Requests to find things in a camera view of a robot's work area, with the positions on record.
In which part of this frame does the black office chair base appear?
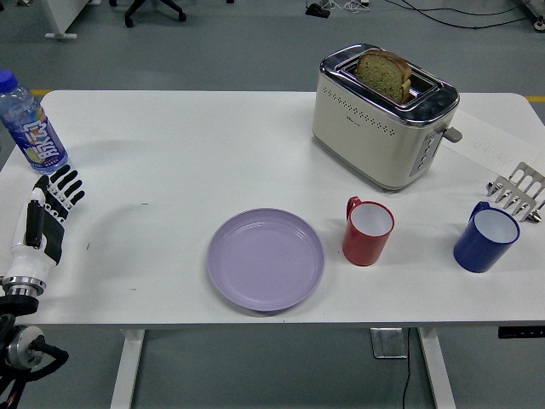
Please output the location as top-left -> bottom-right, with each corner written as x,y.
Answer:
123,0 -> 187,29

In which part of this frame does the blue enamel mug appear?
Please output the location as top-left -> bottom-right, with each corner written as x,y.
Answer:
453,200 -> 521,273

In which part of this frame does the lilac plastic plate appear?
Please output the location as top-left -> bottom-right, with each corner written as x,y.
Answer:
207,207 -> 326,314

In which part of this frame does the steel toast rack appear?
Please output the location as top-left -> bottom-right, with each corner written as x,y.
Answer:
485,161 -> 545,224

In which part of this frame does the white desk leg foot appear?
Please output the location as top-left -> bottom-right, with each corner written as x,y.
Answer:
40,0 -> 78,42

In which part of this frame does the black desk control panel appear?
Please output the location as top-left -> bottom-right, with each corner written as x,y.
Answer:
498,325 -> 545,339

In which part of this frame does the cream steel toaster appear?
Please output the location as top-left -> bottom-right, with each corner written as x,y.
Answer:
311,43 -> 463,193

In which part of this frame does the white paper sheet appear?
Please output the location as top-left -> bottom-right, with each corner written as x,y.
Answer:
442,107 -> 539,172

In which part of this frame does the black power cable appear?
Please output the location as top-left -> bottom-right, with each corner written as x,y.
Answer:
401,327 -> 413,409

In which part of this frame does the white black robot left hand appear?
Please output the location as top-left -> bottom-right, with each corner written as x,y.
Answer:
3,164 -> 86,284

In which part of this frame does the brown bread slice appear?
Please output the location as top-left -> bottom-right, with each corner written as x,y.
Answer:
354,49 -> 413,104

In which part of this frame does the blue-capped drink bottle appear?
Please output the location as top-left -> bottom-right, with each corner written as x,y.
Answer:
0,69 -> 69,175

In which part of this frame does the white table leg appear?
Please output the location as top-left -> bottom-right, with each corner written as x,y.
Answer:
109,328 -> 146,409
416,327 -> 457,409

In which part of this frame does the red enamel mug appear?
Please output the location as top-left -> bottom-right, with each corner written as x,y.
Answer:
342,195 -> 395,267

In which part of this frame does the silver floor socket plate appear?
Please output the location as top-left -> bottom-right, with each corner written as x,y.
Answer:
369,327 -> 409,360

